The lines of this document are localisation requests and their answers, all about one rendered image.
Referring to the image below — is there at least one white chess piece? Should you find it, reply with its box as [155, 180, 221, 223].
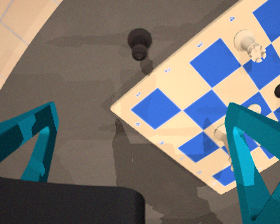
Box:
[214, 123, 233, 171]

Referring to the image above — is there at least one white chess rook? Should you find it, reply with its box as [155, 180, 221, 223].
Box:
[234, 29, 266, 62]

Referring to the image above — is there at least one blue and cream chessboard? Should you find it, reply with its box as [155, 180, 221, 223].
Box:
[110, 0, 280, 194]

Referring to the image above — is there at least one white chess pawn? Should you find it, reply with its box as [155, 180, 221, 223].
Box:
[247, 104, 261, 114]

